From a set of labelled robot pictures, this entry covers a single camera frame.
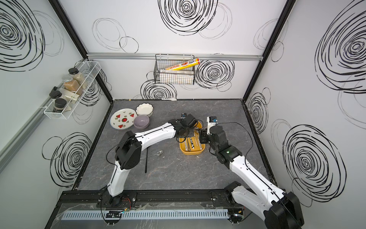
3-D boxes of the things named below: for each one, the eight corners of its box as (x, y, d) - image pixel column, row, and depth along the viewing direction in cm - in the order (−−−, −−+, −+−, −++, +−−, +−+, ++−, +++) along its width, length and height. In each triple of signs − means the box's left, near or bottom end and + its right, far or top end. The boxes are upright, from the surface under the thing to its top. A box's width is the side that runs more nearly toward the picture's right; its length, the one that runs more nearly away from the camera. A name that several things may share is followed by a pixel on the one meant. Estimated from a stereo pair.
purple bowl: (133, 130, 103) (131, 126, 99) (137, 118, 110) (135, 114, 106) (148, 130, 103) (147, 126, 99) (151, 118, 110) (149, 114, 106)
